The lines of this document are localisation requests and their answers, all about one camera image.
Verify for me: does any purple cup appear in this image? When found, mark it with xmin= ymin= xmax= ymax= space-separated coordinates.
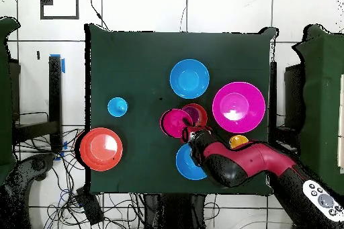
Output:
xmin=183 ymin=105 xmax=201 ymax=123

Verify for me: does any small magenta bowl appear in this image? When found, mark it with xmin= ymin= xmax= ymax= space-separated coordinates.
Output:
xmin=160 ymin=108 xmax=194 ymax=139

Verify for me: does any small orange bowl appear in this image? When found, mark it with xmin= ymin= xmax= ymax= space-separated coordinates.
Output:
xmin=181 ymin=103 xmax=208 ymax=128

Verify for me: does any large red-orange bowl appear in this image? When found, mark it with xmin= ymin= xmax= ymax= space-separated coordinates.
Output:
xmin=79 ymin=127 xmax=124 ymax=172

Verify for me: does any blue bowl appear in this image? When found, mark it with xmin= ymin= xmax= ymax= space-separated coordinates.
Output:
xmin=175 ymin=142 xmax=208 ymax=181
xmin=169 ymin=58 xmax=210 ymax=99

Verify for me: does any yellow cup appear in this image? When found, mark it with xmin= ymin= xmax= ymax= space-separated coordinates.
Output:
xmin=228 ymin=134 xmax=250 ymax=150

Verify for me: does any large pink bowl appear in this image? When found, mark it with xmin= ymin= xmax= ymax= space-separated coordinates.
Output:
xmin=212 ymin=81 xmax=266 ymax=134

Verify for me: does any blue cup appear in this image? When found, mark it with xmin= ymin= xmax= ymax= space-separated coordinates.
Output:
xmin=107 ymin=97 xmax=129 ymax=118

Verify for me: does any dark green table cloth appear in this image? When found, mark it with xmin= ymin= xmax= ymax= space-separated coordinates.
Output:
xmin=84 ymin=23 xmax=279 ymax=196

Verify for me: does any black metal stand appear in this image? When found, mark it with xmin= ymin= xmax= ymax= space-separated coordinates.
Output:
xmin=268 ymin=60 xmax=306 ymax=152
xmin=11 ymin=54 xmax=64 ymax=154

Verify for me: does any black power adapter box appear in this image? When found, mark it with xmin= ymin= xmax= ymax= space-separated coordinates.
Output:
xmin=75 ymin=187 xmax=105 ymax=226

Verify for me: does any green cloth side table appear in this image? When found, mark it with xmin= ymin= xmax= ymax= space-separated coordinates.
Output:
xmin=0 ymin=15 xmax=22 ymax=185
xmin=292 ymin=24 xmax=344 ymax=196

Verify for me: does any blue tape strip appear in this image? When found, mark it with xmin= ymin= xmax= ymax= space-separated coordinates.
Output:
xmin=49 ymin=53 xmax=66 ymax=74

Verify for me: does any black grey stand base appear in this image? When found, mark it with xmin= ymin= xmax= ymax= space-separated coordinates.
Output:
xmin=0 ymin=152 xmax=58 ymax=229

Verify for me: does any tangle of black cables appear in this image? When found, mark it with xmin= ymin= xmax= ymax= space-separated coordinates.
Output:
xmin=13 ymin=128 xmax=146 ymax=229

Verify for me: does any thin black floor cable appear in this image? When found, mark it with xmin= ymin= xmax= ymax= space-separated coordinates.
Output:
xmin=81 ymin=0 xmax=110 ymax=31

